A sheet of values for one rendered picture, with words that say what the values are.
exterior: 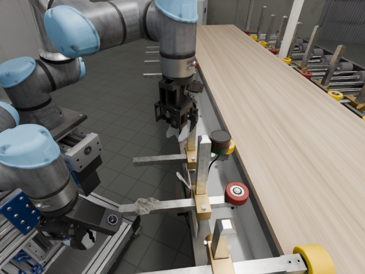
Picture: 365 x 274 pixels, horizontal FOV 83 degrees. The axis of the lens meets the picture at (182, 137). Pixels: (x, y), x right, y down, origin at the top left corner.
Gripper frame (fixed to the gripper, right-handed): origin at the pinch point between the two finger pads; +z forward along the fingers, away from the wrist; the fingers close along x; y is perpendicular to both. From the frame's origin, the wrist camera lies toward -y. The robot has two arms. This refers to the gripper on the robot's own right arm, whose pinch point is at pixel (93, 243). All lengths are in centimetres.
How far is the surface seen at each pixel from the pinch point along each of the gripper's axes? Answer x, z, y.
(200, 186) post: -22.5, 3.4, -27.9
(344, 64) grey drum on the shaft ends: -165, 6, -155
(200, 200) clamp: -19.9, 7.9, -28.4
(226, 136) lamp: -24.7, -17.9, -34.0
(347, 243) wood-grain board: -6, 4, -70
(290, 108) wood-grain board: -79, 3, -78
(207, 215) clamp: -15.7, 9.6, -30.7
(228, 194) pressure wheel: -20.4, 4.1, -37.6
